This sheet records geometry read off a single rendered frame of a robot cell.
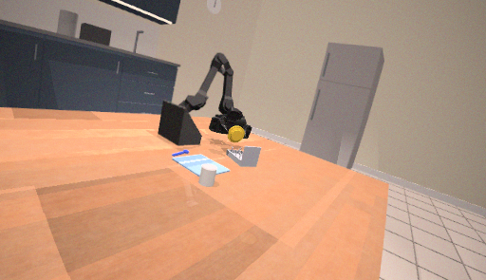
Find yellow plate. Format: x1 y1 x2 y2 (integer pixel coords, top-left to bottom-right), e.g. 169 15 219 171
227 126 245 142

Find white dish rack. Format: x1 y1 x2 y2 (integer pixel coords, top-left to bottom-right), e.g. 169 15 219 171
226 146 261 167

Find light blue square mat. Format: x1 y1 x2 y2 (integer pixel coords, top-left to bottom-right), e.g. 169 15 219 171
172 155 231 177

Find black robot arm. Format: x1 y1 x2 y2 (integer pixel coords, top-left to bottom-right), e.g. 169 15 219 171
179 53 247 127

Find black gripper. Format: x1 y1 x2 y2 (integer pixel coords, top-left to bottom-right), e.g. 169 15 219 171
209 117 252 139

